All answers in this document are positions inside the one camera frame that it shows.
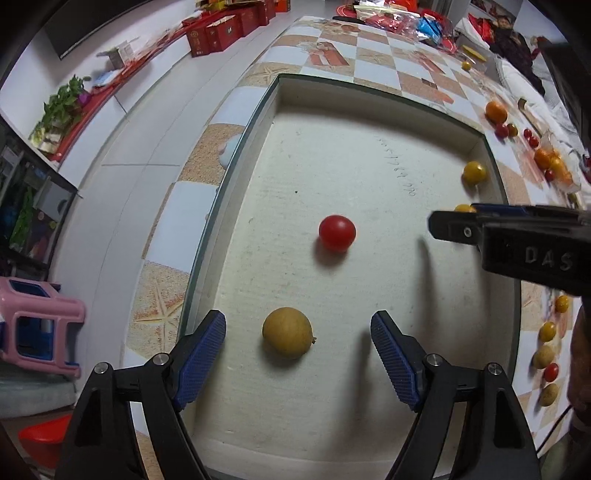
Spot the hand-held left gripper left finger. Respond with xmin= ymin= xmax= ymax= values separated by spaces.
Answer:
xmin=55 ymin=309 xmax=228 ymax=480

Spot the dark glass cabinet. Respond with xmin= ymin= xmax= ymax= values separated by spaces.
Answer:
xmin=0 ymin=115 xmax=84 ymax=278

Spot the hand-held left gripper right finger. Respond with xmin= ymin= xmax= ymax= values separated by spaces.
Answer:
xmin=370 ymin=310 xmax=541 ymax=480

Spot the red plastic stool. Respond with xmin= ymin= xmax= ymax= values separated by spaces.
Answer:
xmin=18 ymin=413 xmax=72 ymax=476

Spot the checkered tablecloth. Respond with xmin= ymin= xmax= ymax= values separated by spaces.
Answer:
xmin=122 ymin=16 xmax=591 ymax=480

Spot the pink plastic stool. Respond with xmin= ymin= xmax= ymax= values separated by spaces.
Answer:
xmin=0 ymin=276 xmax=87 ymax=379

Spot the person's right forearm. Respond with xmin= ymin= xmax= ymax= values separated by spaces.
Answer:
xmin=567 ymin=305 xmax=591 ymax=435

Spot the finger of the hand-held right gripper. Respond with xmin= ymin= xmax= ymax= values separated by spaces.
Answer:
xmin=428 ymin=210 xmax=484 ymax=253
xmin=471 ymin=203 xmax=591 ymax=223

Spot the red gift box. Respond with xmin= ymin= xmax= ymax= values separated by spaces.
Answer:
xmin=205 ymin=14 xmax=243 ymax=54
xmin=235 ymin=7 xmax=259 ymax=37
xmin=187 ymin=21 xmax=208 ymax=58

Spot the black cable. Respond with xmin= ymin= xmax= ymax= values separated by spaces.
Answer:
xmin=536 ymin=404 xmax=578 ymax=455

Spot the bag of oranges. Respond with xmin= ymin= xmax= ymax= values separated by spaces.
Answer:
xmin=522 ymin=131 xmax=583 ymax=192

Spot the white sofa blanket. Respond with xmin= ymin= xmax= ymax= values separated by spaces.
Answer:
xmin=499 ymin=60 xmax=591 ymax=153

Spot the green potted plant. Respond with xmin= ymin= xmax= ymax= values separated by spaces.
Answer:
xmin=30 ymin=75 xmax=90 ymax=144

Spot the pile of snack packets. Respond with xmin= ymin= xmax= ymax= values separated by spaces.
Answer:
xmin=335 ymin=0 xmax=458 ymax=47

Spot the red cabinet top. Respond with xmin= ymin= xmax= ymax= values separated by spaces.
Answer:
xmin=46 ymin=9 xmax=218 ymax=162

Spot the black television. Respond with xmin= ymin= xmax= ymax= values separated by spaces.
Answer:
xmin=39 ymin=0 xmax=153 ymax=60

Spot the white shallow tray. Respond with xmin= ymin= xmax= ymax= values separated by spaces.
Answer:
xmin=178 ymin=73 xmax=525 ymax=480

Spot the long wooden stick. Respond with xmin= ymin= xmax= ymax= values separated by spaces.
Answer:
xmin=516 ymin=97 xmax=555 ymax=144

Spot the small open cardboard box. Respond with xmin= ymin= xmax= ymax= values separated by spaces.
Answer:
xmin=97 ymin=41 xmax=134 ymax=68

